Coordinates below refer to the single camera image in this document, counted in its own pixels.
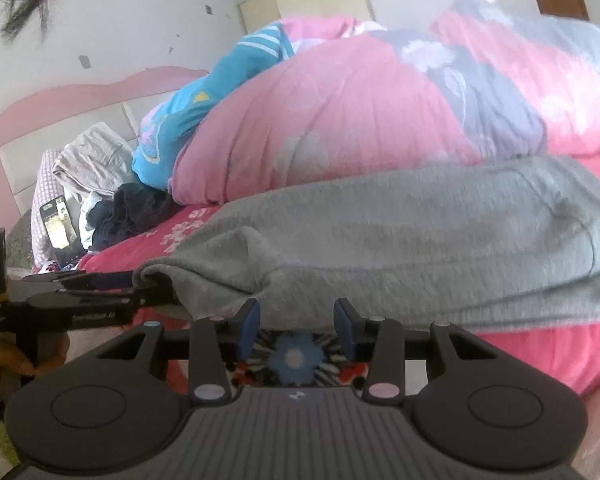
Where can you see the beige garment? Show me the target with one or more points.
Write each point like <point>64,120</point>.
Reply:
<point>95,160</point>

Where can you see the black smartphone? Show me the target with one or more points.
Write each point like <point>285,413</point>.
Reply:
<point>57,230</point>

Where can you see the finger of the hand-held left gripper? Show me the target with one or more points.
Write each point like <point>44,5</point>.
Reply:
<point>152,297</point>
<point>95,280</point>

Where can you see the pink floral fleece blanket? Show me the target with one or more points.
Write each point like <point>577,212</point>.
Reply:
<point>145,245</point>

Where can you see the cardboard box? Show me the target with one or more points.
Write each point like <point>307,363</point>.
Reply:
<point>305,0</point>

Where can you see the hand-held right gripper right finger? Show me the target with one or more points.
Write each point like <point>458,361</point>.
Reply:
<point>342,330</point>

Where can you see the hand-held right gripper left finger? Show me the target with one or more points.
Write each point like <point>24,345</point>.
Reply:
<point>250,327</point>

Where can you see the pink grey floral quilt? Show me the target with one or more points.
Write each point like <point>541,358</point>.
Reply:
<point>355,120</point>

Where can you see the blue patterned blanket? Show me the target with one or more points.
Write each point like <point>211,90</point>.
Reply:
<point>205,100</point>

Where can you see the person's left hand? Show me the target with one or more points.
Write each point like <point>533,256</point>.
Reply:
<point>5,355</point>

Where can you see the pink white bed headboard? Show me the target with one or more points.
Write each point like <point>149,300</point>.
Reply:
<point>55,105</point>

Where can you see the dark navy garment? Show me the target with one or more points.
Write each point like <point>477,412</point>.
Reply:
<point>130,215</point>

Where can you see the white garment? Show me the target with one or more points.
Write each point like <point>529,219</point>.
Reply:
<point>87,215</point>

